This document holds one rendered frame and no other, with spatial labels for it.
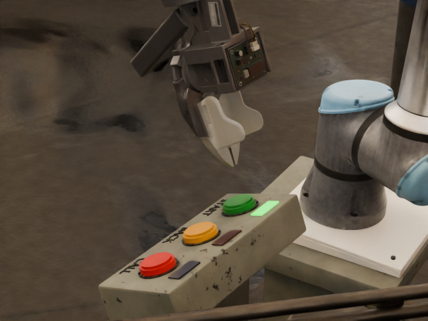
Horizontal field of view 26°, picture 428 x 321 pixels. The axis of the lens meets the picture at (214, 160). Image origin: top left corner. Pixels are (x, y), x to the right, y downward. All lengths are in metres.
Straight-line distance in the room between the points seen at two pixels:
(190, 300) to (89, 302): 0.99
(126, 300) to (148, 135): 1.57
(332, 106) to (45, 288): 0.79
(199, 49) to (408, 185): 0.52
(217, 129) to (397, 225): 0.64
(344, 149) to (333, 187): 0.08
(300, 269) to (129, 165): 0.95
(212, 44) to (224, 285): 0.26
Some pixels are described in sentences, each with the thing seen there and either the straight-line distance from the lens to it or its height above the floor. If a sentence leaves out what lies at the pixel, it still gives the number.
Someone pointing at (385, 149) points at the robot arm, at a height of 0.51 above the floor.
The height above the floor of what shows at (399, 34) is 0.28.
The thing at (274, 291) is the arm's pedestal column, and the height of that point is 0.17.
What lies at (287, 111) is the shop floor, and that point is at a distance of 2.67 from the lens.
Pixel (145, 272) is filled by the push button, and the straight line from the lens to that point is 0.99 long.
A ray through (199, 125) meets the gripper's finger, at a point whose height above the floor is 0.71.
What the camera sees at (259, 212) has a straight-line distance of 1.07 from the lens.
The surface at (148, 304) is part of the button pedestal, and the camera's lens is 0.97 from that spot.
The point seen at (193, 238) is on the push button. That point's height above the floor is 0.61.
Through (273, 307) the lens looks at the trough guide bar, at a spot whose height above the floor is 0.74.
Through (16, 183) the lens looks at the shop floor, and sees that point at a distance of 2.36.
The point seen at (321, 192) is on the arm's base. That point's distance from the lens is 1.57.
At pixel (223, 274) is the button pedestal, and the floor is 0.60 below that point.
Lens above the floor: 1.20
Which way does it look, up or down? 30 degrees down
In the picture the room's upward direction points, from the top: straight up
